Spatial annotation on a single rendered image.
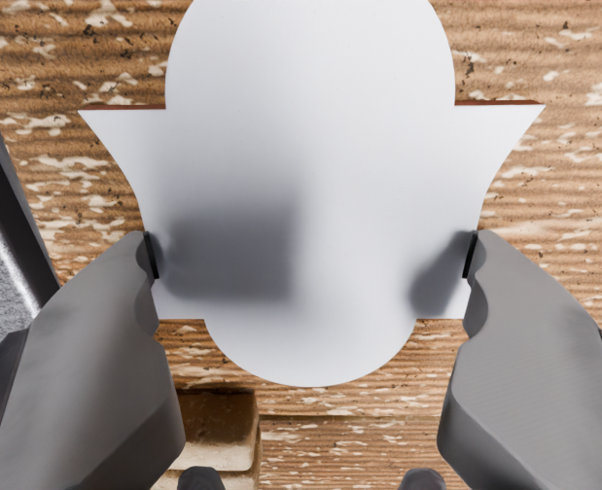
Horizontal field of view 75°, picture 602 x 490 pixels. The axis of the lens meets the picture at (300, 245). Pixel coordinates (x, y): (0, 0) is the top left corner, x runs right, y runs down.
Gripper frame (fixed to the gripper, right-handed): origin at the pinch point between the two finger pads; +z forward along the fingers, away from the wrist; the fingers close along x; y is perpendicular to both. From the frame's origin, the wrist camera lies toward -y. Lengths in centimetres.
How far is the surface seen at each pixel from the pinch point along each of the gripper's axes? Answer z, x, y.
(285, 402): 0.5, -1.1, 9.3
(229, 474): -2.0, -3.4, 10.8
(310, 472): 0.4, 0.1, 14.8
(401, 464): 0.4, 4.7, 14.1
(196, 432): -1.5, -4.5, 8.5
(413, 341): 0.6, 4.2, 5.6
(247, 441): -1.9, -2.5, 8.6
